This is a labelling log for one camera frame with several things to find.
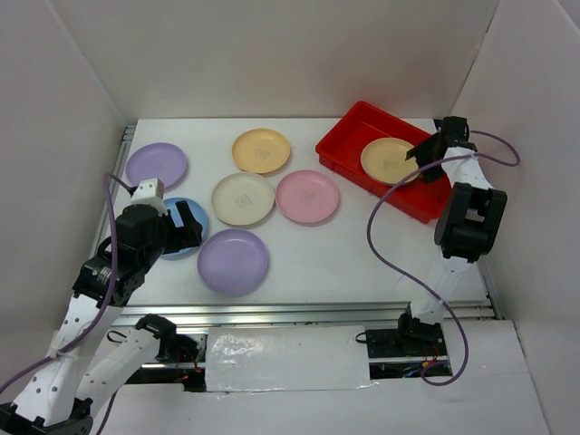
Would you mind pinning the purple plate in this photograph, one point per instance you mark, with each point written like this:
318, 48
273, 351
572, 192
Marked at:
233, 262
160, 160

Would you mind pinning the aluminium front rail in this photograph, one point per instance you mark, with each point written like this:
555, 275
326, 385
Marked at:
197, 316

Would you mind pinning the orange plate front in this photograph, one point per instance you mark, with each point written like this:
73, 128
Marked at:
385, 160

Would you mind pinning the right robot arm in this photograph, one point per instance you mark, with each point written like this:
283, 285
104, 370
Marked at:
466, 230

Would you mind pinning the orange plate top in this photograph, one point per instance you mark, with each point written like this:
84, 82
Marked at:
261, 151

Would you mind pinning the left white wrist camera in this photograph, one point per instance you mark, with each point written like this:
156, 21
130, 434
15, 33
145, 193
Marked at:
150, 192

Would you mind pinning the pink plate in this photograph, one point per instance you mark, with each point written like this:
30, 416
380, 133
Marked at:
307, 196

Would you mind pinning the blue plate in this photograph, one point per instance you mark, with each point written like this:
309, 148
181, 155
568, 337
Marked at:
198, 213

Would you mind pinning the purple plate front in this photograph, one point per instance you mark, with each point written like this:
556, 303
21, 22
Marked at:
233, 262

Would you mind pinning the cream white plate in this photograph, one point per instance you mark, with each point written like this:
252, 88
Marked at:
242, 199

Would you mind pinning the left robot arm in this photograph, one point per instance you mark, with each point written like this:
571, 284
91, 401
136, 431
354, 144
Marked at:
66, 389

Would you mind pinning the red plastic bin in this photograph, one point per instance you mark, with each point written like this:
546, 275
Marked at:
341, 148

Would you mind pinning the white taped cover panel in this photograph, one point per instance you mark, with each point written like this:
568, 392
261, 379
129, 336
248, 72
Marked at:
298, 358

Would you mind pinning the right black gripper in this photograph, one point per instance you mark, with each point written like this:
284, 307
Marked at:
421, 150

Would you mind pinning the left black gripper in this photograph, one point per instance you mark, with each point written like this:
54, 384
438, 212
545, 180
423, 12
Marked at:
188, 236

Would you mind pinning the orange plate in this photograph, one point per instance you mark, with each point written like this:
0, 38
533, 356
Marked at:
261, 151
385, 160

